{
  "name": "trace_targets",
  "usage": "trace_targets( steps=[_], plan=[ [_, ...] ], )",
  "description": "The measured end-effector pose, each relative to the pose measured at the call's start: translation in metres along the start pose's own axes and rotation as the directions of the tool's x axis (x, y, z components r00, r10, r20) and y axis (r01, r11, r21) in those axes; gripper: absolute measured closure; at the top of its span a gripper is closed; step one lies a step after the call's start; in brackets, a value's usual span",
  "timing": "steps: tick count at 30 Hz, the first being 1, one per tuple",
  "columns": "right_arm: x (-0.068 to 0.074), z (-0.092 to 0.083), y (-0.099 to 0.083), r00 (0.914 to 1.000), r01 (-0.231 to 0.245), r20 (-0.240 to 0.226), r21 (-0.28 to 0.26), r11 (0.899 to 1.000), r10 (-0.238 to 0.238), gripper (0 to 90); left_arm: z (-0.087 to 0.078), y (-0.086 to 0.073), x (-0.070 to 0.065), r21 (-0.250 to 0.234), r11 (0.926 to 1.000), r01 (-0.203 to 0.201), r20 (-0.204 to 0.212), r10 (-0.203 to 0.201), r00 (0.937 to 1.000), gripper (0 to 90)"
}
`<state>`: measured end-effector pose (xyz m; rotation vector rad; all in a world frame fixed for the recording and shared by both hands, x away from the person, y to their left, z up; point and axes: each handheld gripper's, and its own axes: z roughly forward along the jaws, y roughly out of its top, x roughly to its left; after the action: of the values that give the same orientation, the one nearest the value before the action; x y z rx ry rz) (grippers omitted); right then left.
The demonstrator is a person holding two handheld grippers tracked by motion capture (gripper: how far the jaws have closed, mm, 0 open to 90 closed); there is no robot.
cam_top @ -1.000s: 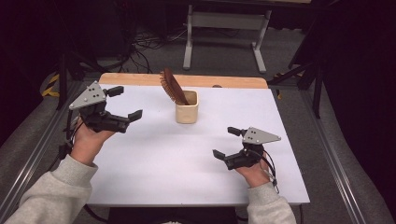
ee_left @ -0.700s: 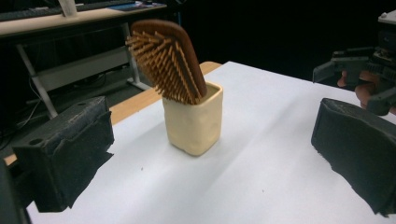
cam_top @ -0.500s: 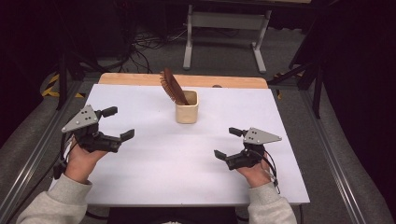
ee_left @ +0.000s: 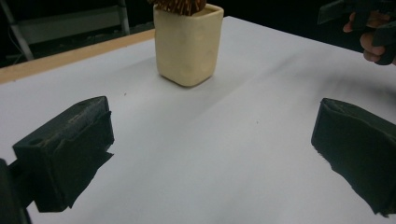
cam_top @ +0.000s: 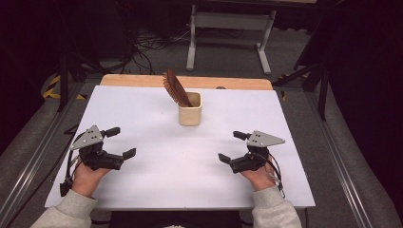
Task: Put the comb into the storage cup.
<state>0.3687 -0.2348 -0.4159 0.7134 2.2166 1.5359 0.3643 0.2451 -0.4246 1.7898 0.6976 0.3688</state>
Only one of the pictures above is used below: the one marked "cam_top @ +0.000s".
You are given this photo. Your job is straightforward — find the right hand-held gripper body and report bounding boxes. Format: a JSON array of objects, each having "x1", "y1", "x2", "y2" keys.
[{"x1": 229, "y1": 129, "x2": 286, "y2": 175}]

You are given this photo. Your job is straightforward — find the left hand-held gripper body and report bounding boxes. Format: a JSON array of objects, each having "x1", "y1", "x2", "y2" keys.
[{"x1": 69, "y1": 124, "x2": 125, "y2": 172}]

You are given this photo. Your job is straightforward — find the cream square cup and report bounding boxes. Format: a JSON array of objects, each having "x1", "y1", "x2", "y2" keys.
[{"x1": 177, "y1": 90, "x2": 203, "y2": 127}]

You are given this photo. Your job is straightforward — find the brown wooden hairbrush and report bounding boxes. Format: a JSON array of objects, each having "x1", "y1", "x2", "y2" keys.
[{"x1": 162, "y1": 67, "x2": 194, "y2": 108}]

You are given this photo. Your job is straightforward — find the person's right hand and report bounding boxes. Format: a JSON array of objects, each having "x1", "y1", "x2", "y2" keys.
[{"x1": 241, "y1": 163, "x2": 278, "y2": 192}]

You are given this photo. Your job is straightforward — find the person's left hand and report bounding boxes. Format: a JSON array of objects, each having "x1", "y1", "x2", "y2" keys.
[{"x1": 71, "y1": 157, "x2": 111, "y2": 200}]

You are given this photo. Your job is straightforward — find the white board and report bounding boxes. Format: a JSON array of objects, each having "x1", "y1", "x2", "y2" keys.
[{"x1": 44, "y1": 85, "x2": 317, "y2": 212}]

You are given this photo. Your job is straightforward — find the light wooden table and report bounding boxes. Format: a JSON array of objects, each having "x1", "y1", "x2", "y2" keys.
[{"x1": 99, "y1": 73, "x2": 275, "y2": 91}]

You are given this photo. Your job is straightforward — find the black metal stand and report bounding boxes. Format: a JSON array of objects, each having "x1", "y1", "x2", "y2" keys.
[
  {"x1": 271, "y1": 58, "x2": 331, "y2": 122},
  {"x1": 56, "y1": 51, "x2": 107, "y2": 114}
]

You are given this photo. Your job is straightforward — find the person's dark lap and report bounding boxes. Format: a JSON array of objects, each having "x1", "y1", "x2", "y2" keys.
[{"x1": 108, "y1": 209, "x2": 244, "y2": 228}]

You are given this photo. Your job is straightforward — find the yellow black hazard tape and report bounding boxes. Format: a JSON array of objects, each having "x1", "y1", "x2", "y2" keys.
[{"x1": 42, "y1": 74, "x2": 87, "y2": 101}]

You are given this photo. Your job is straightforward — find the right hand-held gripper black cable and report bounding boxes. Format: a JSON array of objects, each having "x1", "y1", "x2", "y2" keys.
[{"x1": 266, "y1": 155, "x2": 287, "y2": 200}]

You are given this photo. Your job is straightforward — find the hand-held gripper black cable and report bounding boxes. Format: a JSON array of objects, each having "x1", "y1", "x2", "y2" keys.
[
  {"x1": 59, "y1": 146, "x2": 81, "y2": 198},
  {"x1": 266, "y1": 155, "x2": 287, "y2": 200}
]

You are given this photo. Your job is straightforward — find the left hand-held gripper black cable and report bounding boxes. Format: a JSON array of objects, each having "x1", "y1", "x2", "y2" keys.
[{"x1": 59, "y1": 146, "x2": 81, "y2": 198}]

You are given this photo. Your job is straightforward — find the aluminium rail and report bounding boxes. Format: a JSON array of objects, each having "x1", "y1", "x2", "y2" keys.
[
  {"x1": 304, "y1": 90, "x2": 374, "y2": 228},
  {"x1": 0, "y1": 81, "x2": 86, "y2": 228}
]

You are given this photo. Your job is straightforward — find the black floor cables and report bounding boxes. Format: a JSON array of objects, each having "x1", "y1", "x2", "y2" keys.
[{"x1": 118, "y1": 27, "x2": 193, "y2": 76}]

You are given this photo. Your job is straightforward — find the grey metal desk frame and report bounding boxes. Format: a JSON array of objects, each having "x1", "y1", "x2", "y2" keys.
[{"x1": 185, "y1": 4, "x2": 278, "y2": 76}]

